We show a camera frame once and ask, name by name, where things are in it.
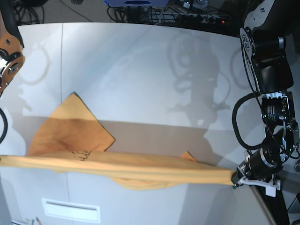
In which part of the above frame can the pencil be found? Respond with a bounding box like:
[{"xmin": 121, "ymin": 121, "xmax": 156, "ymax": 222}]
[{"xmin": 36, "ymin": 217, "xmax": 42, "ymax": 225}]

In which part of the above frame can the white rectangular tray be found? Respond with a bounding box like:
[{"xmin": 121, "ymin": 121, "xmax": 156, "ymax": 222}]
[{"xmin": 42, "ymin": 199, "xmax": 101, "ymax": 224}]

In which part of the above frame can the black keyboard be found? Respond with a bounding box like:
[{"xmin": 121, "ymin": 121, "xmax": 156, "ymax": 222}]
[{"xmin": 256, "ymin": 187, "xmax": 290, "ymax": 225}]

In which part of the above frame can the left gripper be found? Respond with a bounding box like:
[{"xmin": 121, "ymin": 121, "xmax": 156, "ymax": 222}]
[{"xmin": 231, "ymin": 147, "xmax": 283, "ymax": 196}]

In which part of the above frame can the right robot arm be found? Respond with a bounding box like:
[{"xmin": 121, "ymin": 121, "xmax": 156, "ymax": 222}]
[{"xmin": 0, "ymin": 0, "xmax": 25, "ymax": 94}]

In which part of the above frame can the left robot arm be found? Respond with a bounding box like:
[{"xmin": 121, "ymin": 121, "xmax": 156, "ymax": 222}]
[{"xmin": 231, "ymin": 0, "xmax": 300, "ymax": 197}]

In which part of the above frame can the black power strip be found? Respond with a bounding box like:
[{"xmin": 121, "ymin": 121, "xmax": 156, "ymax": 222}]
[{"xmin": 175, "ymin": 15, "xmax": 231, "ymax": 26}]

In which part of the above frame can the orange t-shirt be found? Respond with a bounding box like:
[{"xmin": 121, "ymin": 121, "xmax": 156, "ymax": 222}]
[{"xmin": 0, "ymin": 93, "xmax": 233, "ymax": 191}]

